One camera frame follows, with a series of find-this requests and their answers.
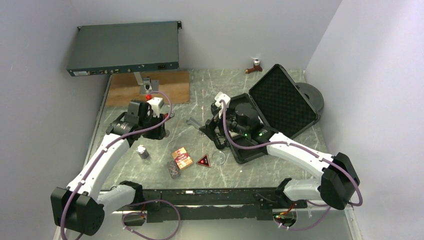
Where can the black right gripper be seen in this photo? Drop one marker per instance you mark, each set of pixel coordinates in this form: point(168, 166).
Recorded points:
point(211, 125)

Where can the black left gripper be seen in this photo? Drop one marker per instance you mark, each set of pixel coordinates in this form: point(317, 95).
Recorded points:
point(158, 134)

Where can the purple 500 chip stack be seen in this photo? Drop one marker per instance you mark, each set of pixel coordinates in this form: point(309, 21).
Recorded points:
point(142, 152)

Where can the black poker set case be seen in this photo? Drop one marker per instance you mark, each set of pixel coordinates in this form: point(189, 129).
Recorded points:
point(281, 107)

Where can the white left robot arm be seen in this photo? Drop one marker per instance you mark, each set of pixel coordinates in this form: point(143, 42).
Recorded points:
point(80, 206)

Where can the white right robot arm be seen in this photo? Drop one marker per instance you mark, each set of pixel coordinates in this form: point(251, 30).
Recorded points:
point(335, 181)

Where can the grey metal stand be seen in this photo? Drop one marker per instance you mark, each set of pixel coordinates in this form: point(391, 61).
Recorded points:
point(146, 84)

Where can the clear round disc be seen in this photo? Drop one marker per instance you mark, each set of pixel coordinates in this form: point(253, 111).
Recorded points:
point(219, 158)

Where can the brown wooden board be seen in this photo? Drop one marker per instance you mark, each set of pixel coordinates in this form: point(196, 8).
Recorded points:
point(124, 87)

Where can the red triangular dealer button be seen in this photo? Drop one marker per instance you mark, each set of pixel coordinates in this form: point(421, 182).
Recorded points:
point(204, 161)

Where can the brown bottle with cap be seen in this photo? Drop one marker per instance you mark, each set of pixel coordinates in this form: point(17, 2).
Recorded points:
point(256, 67)

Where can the red playing card deck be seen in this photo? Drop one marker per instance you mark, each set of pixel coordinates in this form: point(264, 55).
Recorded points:
point(182, 158)

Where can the multicolour lying chip stack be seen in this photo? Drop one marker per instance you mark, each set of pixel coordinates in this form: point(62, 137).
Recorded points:
point(173, 169)

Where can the dark green rack server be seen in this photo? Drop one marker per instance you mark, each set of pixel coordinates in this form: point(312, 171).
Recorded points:
point(125, 48)

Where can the dark grey round disc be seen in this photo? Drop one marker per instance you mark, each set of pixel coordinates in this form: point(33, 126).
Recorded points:
point(314, 96)

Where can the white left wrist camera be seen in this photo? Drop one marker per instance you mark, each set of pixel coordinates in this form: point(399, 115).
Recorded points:
point(156, 103)

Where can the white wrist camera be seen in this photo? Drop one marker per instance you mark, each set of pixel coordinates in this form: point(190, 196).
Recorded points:
point(221, 97)
point(156, 103)

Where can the red handled adjustable wrench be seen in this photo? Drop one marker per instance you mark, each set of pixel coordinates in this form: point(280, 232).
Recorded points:
point(169, 115)

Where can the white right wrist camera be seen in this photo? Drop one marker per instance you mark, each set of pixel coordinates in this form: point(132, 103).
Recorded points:
point(221, 97)

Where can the grey plastic bracket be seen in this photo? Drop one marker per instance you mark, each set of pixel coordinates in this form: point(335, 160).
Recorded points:
point(193, 122)

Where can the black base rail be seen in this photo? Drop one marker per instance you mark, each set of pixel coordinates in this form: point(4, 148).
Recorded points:
point(260, 203)

